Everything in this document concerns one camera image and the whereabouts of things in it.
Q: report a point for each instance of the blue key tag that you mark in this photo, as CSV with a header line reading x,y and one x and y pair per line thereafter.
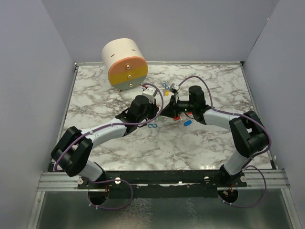
x,y
187,123

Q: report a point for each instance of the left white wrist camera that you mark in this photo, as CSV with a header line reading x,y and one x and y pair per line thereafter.
x,y
150,93

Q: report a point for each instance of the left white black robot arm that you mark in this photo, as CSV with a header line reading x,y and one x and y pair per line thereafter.
x,y
71,153

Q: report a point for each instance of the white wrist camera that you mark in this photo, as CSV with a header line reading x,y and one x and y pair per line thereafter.
x,y
174,88
150,93

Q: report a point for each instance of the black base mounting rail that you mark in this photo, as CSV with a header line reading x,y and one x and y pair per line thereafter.
x,y
162,184

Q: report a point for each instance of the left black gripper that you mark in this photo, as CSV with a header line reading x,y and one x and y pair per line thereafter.
x,y
155,109

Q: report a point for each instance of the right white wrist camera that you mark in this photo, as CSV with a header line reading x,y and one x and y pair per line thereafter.
x,y
174,88

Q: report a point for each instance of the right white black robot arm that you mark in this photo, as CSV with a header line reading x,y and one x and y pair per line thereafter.
x,y
248,133

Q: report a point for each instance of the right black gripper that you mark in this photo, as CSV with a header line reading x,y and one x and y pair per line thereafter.
x,y
171,110

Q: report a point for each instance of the blue s carabiner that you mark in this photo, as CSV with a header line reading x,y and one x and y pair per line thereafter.
x,y
165,86
152,125

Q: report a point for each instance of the round three-drawer storage box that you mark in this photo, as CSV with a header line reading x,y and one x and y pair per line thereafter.
x,y
126,67

